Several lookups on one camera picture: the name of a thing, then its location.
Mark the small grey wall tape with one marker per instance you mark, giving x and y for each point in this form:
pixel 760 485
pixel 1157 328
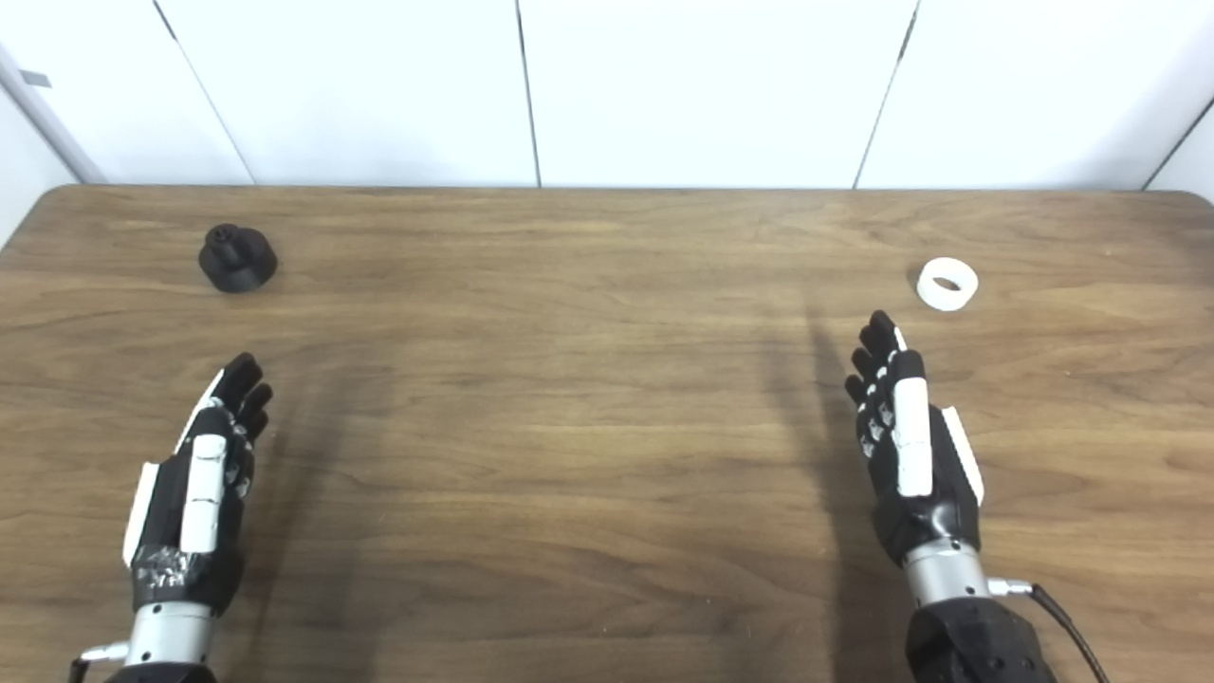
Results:
pixel 35 78

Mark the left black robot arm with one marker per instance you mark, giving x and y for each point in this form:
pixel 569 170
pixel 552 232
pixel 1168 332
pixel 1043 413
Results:
pixel 171 636

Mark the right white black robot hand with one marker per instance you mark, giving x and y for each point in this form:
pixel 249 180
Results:
pixel 912 446

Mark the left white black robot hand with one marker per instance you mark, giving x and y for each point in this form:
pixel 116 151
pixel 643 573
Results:
pixel 204 493

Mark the round black stepped part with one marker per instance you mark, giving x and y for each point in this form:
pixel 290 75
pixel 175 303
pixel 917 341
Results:
pixel 237 266

